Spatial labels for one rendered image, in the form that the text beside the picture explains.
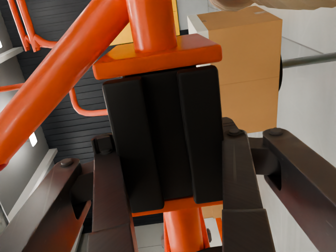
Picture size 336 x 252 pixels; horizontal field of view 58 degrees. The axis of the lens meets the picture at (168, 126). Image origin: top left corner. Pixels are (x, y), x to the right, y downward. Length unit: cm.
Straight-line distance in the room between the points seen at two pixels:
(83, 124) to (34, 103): 1191
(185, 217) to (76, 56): 11
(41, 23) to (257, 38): 1021
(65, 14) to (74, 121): 386
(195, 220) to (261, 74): 145
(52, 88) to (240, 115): 154
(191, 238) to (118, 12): 13
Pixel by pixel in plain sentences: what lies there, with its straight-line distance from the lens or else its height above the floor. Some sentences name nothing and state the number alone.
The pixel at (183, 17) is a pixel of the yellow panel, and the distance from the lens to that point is 757.
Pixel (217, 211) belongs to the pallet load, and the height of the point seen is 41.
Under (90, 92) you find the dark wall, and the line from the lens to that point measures 1151.
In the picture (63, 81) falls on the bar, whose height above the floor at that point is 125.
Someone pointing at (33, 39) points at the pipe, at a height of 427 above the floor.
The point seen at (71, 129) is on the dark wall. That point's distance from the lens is 1229.
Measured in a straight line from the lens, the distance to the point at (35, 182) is 1101.
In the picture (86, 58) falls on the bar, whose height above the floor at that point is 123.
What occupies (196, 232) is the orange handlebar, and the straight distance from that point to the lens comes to 20.
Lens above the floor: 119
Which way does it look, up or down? 1 degrees up
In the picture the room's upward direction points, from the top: 98 degrees counter-clockwise
